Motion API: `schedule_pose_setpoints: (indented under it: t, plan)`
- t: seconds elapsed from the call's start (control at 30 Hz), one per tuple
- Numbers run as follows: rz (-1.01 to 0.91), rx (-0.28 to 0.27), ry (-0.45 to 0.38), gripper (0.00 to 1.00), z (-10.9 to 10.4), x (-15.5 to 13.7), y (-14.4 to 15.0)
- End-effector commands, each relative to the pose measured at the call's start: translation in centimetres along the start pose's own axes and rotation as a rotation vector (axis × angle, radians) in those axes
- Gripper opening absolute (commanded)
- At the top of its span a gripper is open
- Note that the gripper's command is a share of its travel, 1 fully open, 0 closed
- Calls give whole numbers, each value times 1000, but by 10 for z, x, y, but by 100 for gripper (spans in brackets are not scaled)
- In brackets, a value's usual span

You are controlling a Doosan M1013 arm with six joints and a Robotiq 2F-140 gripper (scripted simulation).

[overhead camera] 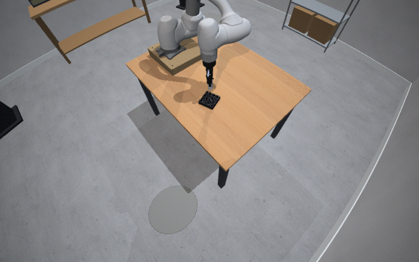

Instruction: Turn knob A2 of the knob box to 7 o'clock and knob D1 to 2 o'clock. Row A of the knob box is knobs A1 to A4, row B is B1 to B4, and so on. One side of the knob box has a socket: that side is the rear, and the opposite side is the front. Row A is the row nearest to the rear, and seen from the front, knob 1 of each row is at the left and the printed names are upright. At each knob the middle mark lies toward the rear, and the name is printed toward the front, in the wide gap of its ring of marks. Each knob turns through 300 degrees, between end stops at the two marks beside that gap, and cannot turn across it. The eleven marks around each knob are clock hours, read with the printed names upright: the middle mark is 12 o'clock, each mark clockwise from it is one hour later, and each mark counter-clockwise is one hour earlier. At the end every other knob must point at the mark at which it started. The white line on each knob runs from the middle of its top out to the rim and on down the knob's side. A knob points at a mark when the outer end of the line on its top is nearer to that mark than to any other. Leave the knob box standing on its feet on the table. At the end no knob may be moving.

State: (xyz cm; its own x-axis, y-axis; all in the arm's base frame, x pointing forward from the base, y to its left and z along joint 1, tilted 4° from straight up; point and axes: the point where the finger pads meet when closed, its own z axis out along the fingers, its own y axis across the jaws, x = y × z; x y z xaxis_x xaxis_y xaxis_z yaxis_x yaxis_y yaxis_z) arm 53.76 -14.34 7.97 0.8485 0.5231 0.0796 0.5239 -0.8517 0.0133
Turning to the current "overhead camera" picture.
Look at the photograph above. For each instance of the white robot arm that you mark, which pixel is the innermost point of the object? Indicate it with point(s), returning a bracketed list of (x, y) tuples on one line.
[(210, 36)]

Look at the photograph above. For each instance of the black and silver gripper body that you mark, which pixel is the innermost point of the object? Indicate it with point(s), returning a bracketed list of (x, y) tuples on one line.
[(209, 65)]

